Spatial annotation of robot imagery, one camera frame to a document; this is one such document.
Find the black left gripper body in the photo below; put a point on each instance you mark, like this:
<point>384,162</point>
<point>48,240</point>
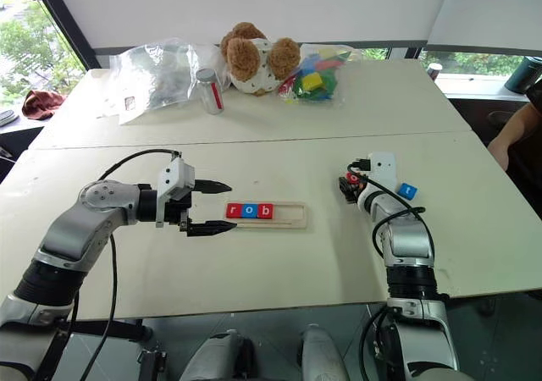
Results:
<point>174,211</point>

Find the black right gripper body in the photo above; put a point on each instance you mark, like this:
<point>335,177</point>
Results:
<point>356,190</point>

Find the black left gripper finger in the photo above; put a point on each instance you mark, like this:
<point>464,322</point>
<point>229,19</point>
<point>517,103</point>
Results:
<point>209,228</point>
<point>211,186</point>

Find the red letter o block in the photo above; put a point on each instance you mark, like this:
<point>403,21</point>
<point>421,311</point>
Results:
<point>352,178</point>

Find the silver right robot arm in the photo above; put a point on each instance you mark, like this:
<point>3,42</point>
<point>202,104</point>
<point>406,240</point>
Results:
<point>406,237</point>

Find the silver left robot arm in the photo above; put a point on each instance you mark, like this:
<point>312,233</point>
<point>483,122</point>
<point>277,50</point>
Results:
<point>84,222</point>

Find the red letter r block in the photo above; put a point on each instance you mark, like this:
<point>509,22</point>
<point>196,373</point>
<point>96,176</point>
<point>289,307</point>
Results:
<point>233,211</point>

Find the blue letter o block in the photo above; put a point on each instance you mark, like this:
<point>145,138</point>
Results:
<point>249,211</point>

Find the blue letter t block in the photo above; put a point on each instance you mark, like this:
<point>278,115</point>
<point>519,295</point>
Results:
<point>407,191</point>

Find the wooden letter tray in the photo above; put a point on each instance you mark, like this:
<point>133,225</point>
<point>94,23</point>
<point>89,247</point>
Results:
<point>292,216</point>

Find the red letter b block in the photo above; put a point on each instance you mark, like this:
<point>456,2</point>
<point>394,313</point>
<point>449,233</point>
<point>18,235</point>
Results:
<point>265,211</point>

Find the bag of coloured blocks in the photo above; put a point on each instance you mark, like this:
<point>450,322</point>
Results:
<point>315,78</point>

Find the grey rounded robot leg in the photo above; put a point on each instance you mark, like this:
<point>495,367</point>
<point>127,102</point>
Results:
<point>216,357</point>
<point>324,355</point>

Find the glass jar silver lid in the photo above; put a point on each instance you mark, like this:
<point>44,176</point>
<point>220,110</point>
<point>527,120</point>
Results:
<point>210,91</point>

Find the clear plastic bag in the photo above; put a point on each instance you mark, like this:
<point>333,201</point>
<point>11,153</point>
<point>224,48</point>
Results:
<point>161,80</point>

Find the small dark cup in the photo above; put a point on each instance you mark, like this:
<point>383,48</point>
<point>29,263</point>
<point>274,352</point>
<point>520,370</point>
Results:
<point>434,71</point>

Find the brown teddy bear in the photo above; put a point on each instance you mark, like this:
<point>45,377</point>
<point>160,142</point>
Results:
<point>250,61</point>

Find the dark red cloth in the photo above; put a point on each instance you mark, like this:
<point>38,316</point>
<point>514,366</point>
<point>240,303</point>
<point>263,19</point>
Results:
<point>41,103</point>

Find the dark flat device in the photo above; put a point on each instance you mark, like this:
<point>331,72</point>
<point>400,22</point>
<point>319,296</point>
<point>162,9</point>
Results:
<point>7,117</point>

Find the dark green tumbler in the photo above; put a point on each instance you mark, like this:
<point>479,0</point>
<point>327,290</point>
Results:
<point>524,74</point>

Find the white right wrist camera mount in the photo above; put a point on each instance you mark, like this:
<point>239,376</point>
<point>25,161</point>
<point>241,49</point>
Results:
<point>384,169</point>

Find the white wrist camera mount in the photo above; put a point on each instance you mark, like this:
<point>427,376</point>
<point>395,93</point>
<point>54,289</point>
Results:
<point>384,169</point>
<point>177,178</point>

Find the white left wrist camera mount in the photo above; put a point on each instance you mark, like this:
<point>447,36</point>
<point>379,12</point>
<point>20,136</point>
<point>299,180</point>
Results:
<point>177,178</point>

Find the black table frame bar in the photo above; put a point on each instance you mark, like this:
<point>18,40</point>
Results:
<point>110,329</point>

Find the black window frame post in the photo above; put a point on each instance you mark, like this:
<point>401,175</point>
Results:
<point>63,23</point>

